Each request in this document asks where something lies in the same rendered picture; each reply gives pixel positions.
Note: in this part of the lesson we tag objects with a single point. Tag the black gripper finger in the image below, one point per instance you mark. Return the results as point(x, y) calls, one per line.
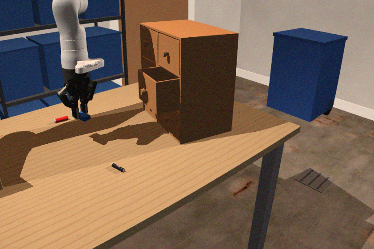
point(87, 95)
point(72, 102)

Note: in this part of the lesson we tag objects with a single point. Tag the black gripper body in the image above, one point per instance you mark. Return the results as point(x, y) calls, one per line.
point(71, 78)

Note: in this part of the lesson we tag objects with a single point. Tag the black aaa battery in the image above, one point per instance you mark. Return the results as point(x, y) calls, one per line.
point(117, 167)

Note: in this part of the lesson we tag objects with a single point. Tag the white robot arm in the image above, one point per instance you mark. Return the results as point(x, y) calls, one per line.
point(74, 54)

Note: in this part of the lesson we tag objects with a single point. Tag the blue and white eraser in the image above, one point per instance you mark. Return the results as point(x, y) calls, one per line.
point(84, 117)

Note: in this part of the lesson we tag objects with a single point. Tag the small orange wooden chest of drawers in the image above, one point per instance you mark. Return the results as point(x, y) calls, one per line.
point(208, 60)

